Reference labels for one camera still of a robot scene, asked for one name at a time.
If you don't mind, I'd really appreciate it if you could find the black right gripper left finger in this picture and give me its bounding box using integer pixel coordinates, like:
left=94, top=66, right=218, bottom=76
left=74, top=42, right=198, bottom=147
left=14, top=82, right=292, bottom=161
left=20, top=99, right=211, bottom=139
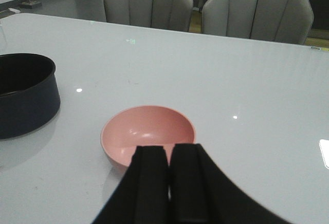
left=93, top=146, right=169, bottom=223

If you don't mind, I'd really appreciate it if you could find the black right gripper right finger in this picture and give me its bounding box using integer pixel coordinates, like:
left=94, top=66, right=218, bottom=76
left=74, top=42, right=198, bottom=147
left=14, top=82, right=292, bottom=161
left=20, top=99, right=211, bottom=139
left=170, top=144, right=287, bottom=223

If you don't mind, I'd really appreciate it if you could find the pink bowl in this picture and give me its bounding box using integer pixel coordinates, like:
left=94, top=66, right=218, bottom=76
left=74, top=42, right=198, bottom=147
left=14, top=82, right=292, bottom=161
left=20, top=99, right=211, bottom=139
left=100, top=105, right=196, bottom=172

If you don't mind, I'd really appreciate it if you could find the dark blue saucepan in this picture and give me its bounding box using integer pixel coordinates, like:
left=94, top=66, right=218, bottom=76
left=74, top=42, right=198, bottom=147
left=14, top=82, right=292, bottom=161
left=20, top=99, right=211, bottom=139
left=1, top=53, right=61, bottom=139

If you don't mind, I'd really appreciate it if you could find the left grey upholstered chair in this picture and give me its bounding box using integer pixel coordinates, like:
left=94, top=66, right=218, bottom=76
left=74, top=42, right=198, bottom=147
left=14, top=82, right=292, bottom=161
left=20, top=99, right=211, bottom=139
left=103, top=0, right=193, bottom=32

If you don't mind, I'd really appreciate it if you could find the grey upholstered chair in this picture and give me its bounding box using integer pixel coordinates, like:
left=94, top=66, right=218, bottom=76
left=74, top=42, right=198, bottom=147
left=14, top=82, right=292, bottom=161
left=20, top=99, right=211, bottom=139
left=201, top=0, right=314, bottom=45
left=103, top=0, right=193, bottom=32

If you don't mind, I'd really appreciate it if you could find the right grey upholstered chair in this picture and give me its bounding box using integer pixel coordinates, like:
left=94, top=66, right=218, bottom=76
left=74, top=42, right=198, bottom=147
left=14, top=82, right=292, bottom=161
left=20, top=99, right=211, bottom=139
left=201, top=0, right=314, bottom=45

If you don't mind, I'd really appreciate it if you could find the metal stand base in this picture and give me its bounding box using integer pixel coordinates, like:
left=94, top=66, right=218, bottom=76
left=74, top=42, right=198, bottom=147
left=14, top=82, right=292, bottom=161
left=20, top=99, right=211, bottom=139
left=19, top=0, right=42, bottom=9

